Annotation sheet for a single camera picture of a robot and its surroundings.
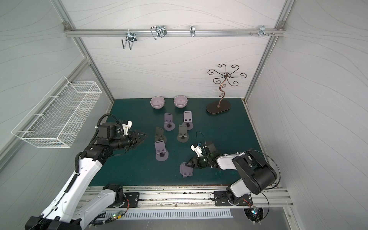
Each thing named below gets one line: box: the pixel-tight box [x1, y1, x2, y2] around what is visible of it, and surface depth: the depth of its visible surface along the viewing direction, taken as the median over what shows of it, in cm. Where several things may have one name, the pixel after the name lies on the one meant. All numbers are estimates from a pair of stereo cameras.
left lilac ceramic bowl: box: [149, 95, 166, 110], surface depth 116 cm
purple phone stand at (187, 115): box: [182, 110, 194, 131], surface depth 102 cm
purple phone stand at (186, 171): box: [179, 161, 194, 178], surface depth 84 cm
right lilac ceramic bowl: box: [173, 95, 188, 109], surface depth 117 cm
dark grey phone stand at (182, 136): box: [176, 125, 190, 143], surface depth 95 cm
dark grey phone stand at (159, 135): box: [154, 126, 167, 144], surface depth 93 cm
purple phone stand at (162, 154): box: [154, 139, 169, 162], surface depth 86 cm
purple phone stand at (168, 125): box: [163, 112, 176, 132], surface depth 102 cm
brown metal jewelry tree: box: [205, 63, 248, 115], surface depth 98 cm
